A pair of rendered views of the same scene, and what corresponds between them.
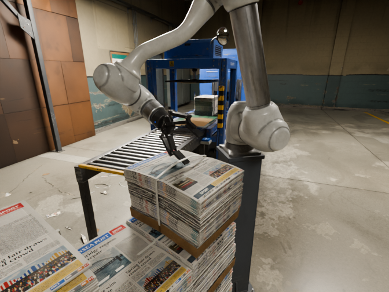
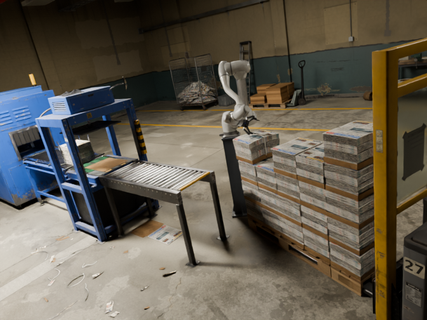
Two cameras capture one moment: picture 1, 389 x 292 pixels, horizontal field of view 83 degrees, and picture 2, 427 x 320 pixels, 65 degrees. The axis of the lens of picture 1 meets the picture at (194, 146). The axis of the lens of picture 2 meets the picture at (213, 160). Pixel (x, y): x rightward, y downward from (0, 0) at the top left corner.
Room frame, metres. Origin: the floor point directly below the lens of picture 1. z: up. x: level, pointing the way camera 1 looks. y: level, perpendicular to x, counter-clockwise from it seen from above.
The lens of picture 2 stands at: (-0.08, 3.26, 2.04)
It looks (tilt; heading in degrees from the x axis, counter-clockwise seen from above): 19 degrees down; 293
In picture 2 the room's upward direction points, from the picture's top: 11 degrees counter-clockwise
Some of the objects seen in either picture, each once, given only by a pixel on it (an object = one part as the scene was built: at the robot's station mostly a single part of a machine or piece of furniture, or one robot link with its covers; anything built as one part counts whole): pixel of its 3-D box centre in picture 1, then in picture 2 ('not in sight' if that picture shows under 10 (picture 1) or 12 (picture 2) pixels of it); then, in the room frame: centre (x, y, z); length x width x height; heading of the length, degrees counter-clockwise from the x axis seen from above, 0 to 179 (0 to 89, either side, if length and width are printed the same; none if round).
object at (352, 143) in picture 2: not in sight; (358, 208); (-0.15, 0.79, 0.65); 0.39 x 0.30 x 1.29; 51
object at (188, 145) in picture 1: (182, 152); (169, 169); (1.83, 0.11, 0.74); 1.34 x 0.05 x 0.12; 160
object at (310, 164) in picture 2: not in sight; (325, 164); (0.08, 0.60, 0.95); 0.38 x 0.29 x 0.23; 51
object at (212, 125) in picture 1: (194, 124); (103, 168); (2.88, 0.00, 0.75); 0.70 x 0.65 x 0.10; 160
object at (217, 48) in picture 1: (194, 51); (82, 100); (2.87, 0.00, 1.65); 0.60 x 0.45 x 0.20; 70
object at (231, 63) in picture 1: (194, 64); (86, 112); (2.87, 0.00, 1.50); 0.94 x 0.68 x 0.10; 70
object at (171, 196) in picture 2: (134, 145); (135, 188); (2.00, 0.58, 0.74); 1.34 x 0.05 x 0.12; 160
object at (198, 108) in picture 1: (206, 104); (77, 152); (3.41, -0.19, 0.93); 0.38 x 0.30 x 0.26; 160
